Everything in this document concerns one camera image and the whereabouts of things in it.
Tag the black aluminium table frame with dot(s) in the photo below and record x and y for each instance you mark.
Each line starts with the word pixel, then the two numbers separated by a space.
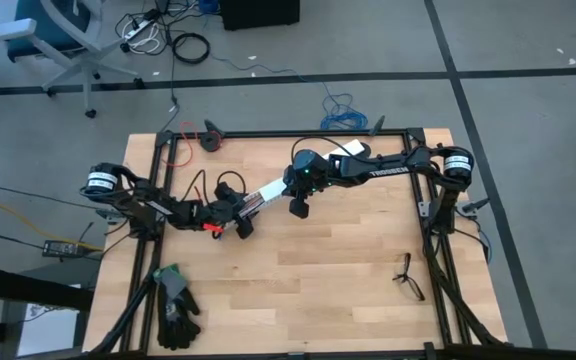
pixel 268 134

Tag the black glove green cuff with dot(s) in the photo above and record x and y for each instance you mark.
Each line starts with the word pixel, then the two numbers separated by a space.
pixel 170 285

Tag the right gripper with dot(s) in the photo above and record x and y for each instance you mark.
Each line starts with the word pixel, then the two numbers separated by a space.
pixel 310 172

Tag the black eyeglasses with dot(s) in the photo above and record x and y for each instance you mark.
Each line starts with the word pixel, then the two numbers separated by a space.
pixel 407 262

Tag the grey metal bracket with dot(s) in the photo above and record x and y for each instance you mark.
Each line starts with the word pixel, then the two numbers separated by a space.
pixel 424 210

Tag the grey metal clamp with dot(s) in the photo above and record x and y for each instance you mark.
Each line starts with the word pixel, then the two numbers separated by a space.
pixel 108 216

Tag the black box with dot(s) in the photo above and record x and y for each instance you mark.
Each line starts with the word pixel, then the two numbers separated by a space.
pixel 258 12

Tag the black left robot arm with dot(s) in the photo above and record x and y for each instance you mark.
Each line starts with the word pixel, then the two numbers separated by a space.
pixel 168 210

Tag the white power strip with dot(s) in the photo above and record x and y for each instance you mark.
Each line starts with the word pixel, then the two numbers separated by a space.
pixel 140 27

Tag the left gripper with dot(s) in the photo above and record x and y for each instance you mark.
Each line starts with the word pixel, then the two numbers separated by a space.
pixel 220 212

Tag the black work glove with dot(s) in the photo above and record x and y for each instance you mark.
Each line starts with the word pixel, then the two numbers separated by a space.
pixel 178 335

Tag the black power adapter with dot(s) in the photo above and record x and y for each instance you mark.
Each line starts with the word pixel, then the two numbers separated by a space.
pixel 60 248

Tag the dark desk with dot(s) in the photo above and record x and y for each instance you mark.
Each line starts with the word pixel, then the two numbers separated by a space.
pixel 18 290

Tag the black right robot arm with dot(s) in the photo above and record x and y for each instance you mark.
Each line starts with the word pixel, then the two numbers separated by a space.
pixel 388 169

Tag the white raceway cover strip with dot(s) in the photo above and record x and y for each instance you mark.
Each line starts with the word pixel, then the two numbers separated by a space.
pixel 274 190

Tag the white office chair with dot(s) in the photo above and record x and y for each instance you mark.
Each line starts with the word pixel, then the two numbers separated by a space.
pixel 83 55

